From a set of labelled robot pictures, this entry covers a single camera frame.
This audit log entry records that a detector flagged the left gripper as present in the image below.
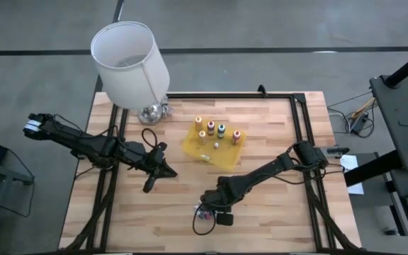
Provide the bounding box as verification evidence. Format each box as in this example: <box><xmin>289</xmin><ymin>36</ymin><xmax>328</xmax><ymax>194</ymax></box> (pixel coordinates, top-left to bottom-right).
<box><xmin>132</xmin><ymin>142</ymin><xmax>179</xmax><ymax>179</ymax></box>

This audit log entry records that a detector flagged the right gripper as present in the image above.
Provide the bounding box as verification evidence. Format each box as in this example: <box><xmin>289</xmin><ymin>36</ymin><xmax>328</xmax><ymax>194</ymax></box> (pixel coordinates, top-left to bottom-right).
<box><xmin>200</xmin><ymin>176</ymin><xmax>244</xmax><ymax>213</ymax></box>

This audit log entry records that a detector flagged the white-shaded silver table lamp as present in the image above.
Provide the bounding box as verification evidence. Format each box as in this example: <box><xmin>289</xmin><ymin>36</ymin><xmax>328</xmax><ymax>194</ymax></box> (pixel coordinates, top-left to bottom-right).
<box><xmin>89</xmin><ymin>21</ymin><xmax>171</xmax><ymax>126</ymax></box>

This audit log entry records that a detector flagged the white paper sheet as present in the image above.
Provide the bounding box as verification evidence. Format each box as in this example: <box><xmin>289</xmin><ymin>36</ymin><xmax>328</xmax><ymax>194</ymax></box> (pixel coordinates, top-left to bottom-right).
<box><xmin>340</xmin><ymin>154</ymin><xmax>365</xmax><ymax>196</ymax></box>

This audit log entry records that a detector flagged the black beam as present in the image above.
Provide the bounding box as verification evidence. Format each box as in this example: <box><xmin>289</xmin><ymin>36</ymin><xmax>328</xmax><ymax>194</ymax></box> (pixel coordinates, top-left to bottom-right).
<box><xmin>344</xmin><ymin>150</ymin><xmax>403</xmax><ymax>188</ymax></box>

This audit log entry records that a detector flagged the black power strip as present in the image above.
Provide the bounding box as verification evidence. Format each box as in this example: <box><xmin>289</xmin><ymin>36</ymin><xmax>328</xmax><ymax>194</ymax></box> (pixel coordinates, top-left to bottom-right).
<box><xmin>349</xmin><ymin>112</ymin><xmax>370</xmax><ymax>135</ymax></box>

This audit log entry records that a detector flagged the grey desk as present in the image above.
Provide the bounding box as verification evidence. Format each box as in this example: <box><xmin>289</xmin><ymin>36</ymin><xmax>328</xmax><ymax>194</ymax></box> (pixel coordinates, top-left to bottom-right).
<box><xmin>368</xmin><ymin>72</ymin><xmax>408</xmax><ymax>173</ymax></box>

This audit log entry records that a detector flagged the black pole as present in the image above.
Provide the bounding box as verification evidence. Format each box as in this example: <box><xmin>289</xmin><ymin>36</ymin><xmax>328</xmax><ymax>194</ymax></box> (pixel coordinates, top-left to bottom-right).
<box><xmin>383</xmin><ymin>45</ymin><xmax>408</xmax><ymax>89</ymax></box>

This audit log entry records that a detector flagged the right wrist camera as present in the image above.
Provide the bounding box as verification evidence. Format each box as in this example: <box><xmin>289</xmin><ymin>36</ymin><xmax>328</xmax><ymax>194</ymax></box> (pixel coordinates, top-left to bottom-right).
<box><xmin>215</xmin><ymin>211</ymin><xmax>234</xmax><ymax>227</ymax></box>

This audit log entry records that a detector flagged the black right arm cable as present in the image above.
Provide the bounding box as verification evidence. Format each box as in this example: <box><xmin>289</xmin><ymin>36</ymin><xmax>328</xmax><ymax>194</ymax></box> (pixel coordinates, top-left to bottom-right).
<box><xmin>191</xmin><ymin>203</ymin><xmax>220</xmax><ymax>236</ymax></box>

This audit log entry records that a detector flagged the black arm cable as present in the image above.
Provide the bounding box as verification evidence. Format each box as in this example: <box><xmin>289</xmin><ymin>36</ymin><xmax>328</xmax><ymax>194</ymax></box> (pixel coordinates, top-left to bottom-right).
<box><xmin>191</xmin><ymin>203</ymin><xmax>220</xmax><ymax>236</ymax></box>
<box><xmin>140</xmin><ymin>127</ymin><xmax>159</xmax><ymax>149</ymax></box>

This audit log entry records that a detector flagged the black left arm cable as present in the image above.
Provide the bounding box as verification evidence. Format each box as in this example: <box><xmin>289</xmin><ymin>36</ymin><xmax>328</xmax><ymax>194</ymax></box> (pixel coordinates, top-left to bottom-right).
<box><xmin>140</xmin><ymin>127</ymin><xmax>159</xmax><ymax>149</ymax></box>

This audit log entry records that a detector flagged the black bracket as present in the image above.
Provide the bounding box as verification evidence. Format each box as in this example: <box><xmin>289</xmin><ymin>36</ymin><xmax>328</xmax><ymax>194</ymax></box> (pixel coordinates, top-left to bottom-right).
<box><xmin>69</xmin><ymin>147</ymin><xmax>97</xmax><ymax>159</ymax></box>
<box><xmin>326</xmin><ymin>146</ymin><xmax>351</xmax><ymax>157</ymax></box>

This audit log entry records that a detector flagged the black aluminium rig frame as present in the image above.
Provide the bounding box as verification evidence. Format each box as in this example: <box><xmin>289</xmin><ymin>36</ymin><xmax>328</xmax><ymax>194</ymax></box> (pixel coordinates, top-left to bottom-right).
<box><xmin>59</xmin><ymin>92</ymin><xmax>363</xmax><ymax>254</ymax></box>

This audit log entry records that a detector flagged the grey metal desk frame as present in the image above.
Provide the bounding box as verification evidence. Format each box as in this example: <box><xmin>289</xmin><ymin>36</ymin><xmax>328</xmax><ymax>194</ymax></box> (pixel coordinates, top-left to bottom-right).
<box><xmin>0</xmin><ymin>161</ymin><xmax>35</xmax><ymax>255</ymax></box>

